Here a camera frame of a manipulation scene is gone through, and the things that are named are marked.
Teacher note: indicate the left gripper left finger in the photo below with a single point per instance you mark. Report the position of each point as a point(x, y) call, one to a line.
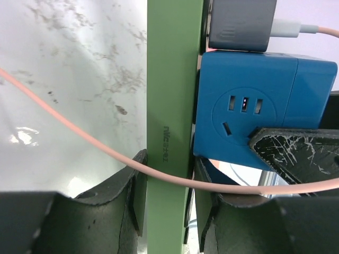
point(107, 218)

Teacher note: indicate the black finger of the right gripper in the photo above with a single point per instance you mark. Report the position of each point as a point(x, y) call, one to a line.
point(302, 156)

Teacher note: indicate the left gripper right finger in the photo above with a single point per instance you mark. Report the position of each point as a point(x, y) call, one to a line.
point(229, 223)

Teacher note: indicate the blue cube adapter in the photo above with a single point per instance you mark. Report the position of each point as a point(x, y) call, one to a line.
point(240, 92)

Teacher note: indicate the grey usb charger plug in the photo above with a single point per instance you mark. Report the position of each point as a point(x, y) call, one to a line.
point(241, 25)

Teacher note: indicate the green power strip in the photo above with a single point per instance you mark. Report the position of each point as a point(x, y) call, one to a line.
point(173, 40)

